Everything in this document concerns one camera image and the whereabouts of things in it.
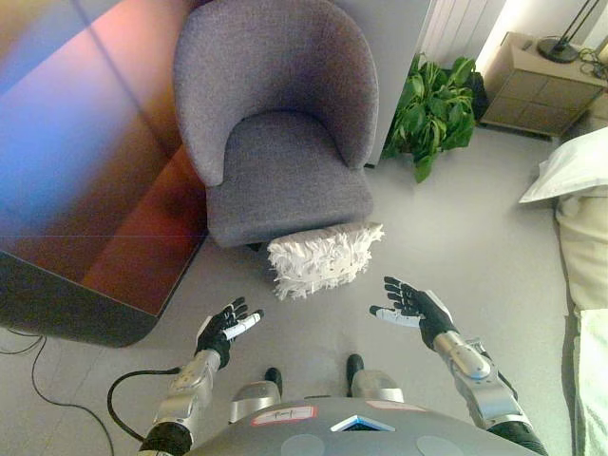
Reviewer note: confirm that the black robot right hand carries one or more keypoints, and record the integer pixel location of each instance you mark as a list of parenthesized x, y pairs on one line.
[(427, 313)]

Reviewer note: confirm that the white bed pillow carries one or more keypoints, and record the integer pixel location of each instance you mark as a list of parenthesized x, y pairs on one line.
[(575, 161)]

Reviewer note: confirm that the silver robot left leg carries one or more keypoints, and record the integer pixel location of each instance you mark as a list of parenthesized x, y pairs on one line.
[(254, 396)]

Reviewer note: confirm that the black floor lamp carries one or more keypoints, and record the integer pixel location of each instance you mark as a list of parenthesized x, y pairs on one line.
[(556, 50)]

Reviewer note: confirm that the black plant pot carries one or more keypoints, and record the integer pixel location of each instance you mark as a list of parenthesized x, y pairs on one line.
[(480, 95)]

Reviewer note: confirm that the white fringed pillow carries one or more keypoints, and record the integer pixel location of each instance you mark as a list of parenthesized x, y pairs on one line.
[(318, 261)]

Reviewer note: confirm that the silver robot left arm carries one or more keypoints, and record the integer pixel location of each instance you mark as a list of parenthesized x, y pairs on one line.
[(185, 389)]

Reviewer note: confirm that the grey fabric armchair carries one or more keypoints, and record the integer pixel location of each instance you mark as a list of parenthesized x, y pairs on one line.
[(285, 166)]

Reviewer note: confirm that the white pleated curtain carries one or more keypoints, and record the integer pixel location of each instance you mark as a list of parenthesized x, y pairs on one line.
[(456, 28)]

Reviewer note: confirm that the grey robot torso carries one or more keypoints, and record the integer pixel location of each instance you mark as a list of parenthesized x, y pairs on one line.
[(304, 437)]

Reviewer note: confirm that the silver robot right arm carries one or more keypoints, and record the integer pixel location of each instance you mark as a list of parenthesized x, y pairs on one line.
[(480, 380)]

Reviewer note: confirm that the cream bed duvet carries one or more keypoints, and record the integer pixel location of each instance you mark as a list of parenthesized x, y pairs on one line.
[(589, 266)]

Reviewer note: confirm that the beige nightstand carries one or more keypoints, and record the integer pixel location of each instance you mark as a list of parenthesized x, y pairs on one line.
[(537, 95)]

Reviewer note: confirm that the green leafy houseplant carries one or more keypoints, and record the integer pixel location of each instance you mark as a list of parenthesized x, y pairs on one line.
[(432, 114)]

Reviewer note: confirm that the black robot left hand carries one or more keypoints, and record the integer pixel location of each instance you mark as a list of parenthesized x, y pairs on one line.
[(214, 332)]

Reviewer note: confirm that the reddish wooden table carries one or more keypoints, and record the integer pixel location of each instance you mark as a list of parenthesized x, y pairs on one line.
[(85, 190)]

